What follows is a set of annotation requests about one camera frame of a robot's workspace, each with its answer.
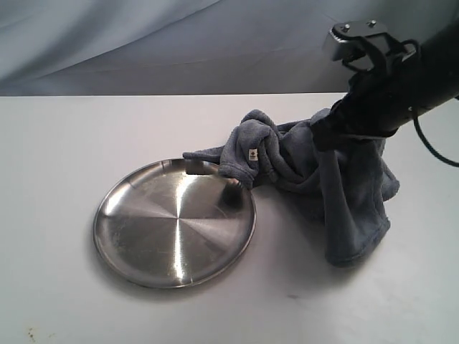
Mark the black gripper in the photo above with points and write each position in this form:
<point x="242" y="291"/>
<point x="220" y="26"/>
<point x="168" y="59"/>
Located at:
<point x="375" y="107"/>

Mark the blue fleece towel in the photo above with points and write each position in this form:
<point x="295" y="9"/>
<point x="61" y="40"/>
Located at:
<point x="344" y="189"/>

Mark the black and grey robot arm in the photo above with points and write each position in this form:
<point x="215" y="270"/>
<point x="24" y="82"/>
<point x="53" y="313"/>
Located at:
<point x="432" y="67"/>

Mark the round stainless steel plate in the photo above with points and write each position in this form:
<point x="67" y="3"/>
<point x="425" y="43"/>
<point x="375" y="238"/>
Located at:
<point x="174" y="223"/>

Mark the grey backdrop cloth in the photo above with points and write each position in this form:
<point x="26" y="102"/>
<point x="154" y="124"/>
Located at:
<point x="190" y="47"/>

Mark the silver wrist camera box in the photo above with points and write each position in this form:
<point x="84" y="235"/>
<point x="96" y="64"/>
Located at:
<point x="352" y="40"/>

